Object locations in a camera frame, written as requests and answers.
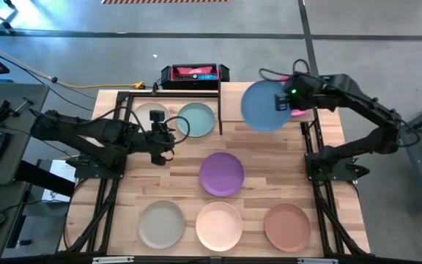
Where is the teal plate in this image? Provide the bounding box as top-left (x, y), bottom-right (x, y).
top-left (176, 101), bottom-right (216, 139)

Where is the grey desk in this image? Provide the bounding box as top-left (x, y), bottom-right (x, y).
top-left (0, 81), bottom-right (51, 260)

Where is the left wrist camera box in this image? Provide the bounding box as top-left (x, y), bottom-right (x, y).
top-left (149, 109), bottom-right (166, 128)

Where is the yellow extension cord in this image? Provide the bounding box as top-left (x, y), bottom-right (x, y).
top-left (55, 78), bottom-right (145, 90)

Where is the blue plate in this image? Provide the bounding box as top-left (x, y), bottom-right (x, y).
top-left (240, 79), bottom-right (293, 133)

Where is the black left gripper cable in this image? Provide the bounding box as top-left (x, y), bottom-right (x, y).
top-left (163, 115), bottom-right (191, 146)

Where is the peach plate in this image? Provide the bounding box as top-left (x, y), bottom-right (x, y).
top-left (195, 201), bottom-right (244, 253)

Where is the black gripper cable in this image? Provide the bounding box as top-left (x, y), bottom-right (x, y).
top-left (257, 58), bottom-right (311, 82)
top-left (163, 115), bottom-right (191, 146)

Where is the silver metal bracket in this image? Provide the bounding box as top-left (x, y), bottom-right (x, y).
top-left (297, 257), bottom-right (338, 264)
top-left (92, 256), bottom-right (135, 264)

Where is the white paper sheet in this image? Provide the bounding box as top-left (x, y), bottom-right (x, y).
top-left (41, 159), bottom-right (77, 203)

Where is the purple plate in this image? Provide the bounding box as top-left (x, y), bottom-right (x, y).
top-left (199, 152), bottom-right (245, 198)

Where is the terracotta brown plate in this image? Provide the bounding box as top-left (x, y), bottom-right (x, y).
top-left (263, 202), bottom-right (312, 254)

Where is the black metal clamp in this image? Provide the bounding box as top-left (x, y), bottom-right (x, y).
top-left (0, 97), bottom-right (35, 124)

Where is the black extension cable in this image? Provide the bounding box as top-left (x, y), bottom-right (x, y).
top-left (0, 36), bottom-right (98, 111)

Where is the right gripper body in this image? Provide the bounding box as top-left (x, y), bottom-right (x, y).
top-left (283, 73), bottom-right (324, 111)

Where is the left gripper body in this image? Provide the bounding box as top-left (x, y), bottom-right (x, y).
top-left (137, 124), bottom-right (177, 155)

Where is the white plate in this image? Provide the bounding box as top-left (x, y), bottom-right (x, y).
top-left (133, 101), bottom-right (171, 131)

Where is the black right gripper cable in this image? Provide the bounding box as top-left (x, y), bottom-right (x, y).
top-left (257, 58), bottom-right (311, 82)

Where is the grey plate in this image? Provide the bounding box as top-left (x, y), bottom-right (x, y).
top-left (138, 199), bottom-right (186, 250)

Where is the red black jobsite radio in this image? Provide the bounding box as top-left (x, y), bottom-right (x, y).
top-left (160, 62), bottom-right (231, 91)

